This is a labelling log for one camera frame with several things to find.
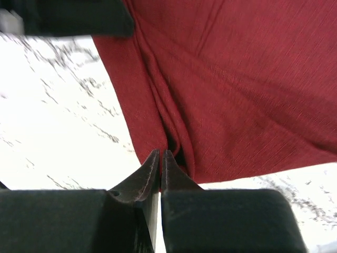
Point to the dark red cloth napkin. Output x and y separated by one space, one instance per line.
234 89

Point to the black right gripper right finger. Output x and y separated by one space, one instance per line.
234 220

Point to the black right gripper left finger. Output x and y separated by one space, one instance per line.
122 219

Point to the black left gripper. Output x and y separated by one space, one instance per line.
66 18

